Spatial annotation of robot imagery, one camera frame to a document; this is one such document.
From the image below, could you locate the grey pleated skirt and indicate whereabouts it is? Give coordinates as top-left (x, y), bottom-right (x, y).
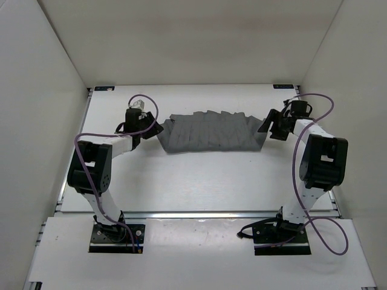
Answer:
top-left (157, 111), bottom-right (267, 154)

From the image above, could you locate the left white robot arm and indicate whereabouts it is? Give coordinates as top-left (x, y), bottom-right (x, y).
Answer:
top-left (67, 107), bottom-right (163, 243)

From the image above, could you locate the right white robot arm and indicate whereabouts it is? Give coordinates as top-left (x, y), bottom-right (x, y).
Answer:
top-left (237, 98), bottom-right (348, 247)

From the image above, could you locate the blue table label right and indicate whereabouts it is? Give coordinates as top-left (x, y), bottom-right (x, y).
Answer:
top-left (273, 84), bottom-right (294, 89)

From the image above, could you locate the blue table label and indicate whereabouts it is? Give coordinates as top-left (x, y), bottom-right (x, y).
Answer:
top-left (94, 86), bottom-right (115, 91)
top-left (273, 84), bottom-right (294, 89)

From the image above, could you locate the blue table label left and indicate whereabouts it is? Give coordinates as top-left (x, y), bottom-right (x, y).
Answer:
top-left (94, 86), bottom-right (115, 91)

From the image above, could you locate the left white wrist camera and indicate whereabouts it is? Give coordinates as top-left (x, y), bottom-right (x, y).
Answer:
top-left (128, 100), bottom-right (145, 111)

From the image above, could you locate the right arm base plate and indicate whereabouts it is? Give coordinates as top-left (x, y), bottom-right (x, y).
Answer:
top-left (252, 222), bottom-right (311, 256)

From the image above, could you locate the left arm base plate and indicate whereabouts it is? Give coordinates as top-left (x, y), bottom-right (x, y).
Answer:
top-left (88, 223), bottom-right (146, 254)

